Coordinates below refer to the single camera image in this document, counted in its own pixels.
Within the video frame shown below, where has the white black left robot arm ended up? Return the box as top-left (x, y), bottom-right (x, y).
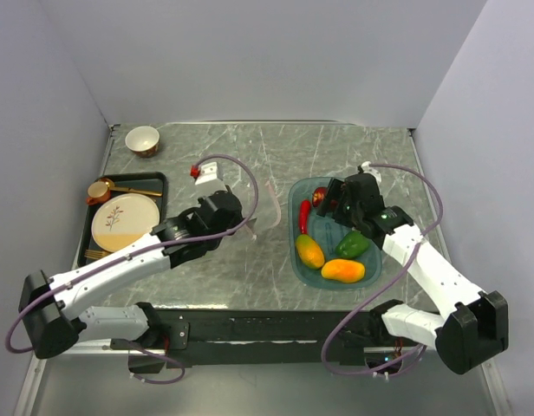
top-left (19, 191), bottom-right (244, 359)

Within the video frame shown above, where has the red chili pepper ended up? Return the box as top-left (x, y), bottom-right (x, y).
top-left (298, 199), bottom-right (312, 234)

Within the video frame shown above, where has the cream plate with leaf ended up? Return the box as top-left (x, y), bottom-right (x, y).
top-left (90, 193), bottom-right (160, 252)

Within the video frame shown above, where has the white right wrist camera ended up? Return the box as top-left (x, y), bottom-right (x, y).
top-left (358, 161), bottom-right (381, 185)

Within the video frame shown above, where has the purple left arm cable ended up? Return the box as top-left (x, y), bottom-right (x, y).
top-left (5, 154), bottom-right (259, 386)

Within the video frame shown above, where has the green bell pepper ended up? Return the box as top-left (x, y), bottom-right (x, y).
top-left (335, 231), bottom-right (370, 259)

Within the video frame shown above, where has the translucent blue plastic container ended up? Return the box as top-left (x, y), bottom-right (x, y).
top-left (288, 177), bottom-right (382, 290)

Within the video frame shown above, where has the gold fork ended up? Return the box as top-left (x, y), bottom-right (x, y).
top-left (84, 250), bottom-right (109, 259)

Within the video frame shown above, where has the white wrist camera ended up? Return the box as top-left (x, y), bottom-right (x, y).
top-left (194, 162), bottom-right (226, 196)
top-left (358, 161), bottom-right (381, 185)

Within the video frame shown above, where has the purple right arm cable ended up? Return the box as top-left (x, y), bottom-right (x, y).
top-left (321, 162), bottom-right (446, 379)

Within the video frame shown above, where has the yellow orange mango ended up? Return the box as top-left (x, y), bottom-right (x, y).
top-left (321, 259), bottom-right (366, 283)

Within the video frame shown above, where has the orange green mango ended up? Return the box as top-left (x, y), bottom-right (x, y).
top-left (295, 234), bottom-right (325, 270)

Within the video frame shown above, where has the small orange cup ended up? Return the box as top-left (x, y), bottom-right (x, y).
top-left (86, 180), bottom-right (111, 205)

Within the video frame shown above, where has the dark red apple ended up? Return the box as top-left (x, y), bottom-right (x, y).
top-left (311, 186), bottom-right (328, 207)

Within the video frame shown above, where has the white bowl brown outside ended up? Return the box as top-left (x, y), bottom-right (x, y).
top-left (125, 126), bottom-right (160, 158)

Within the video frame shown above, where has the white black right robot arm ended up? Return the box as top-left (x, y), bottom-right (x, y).
top-left (318, 170), bottom-right (509, 374)

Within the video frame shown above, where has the clear zip top bag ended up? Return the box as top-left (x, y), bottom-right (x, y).
top-left (231, 179), bottom-right (282, 241)

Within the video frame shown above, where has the gold spoon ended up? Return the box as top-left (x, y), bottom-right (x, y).
top-left (99, 178), bottom-right (162, 197)

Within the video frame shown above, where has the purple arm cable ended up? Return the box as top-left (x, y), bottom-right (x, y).
top-left (321, 162), bottom-right (446, 379)
top-left (5, 154), bottom-right (259, 386)

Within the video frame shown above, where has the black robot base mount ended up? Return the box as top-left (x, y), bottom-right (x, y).
top-left (54, 307), bottom-right (428, 374)

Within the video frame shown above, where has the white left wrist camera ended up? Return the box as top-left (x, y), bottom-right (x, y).
top-left (194, 162), bottom-right (226, 196)

